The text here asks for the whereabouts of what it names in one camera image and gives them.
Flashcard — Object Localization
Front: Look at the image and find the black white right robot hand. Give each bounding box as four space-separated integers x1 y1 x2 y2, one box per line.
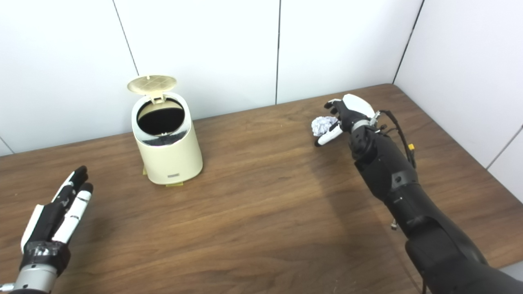
314 94 380 147

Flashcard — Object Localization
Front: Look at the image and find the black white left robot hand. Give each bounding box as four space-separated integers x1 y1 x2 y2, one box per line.
20 165 94 276

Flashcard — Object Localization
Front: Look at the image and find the white paper ball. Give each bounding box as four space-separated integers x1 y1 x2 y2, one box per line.
311 116 339 137

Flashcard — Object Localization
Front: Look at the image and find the cream-colored desktop bin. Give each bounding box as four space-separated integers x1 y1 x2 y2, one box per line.
132 92 203 185

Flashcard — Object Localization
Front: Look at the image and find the round cream bin lid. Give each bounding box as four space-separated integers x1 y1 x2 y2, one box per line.
127 75 178 105

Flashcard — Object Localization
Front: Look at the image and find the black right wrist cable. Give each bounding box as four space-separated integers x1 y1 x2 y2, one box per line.
370 109 417 169

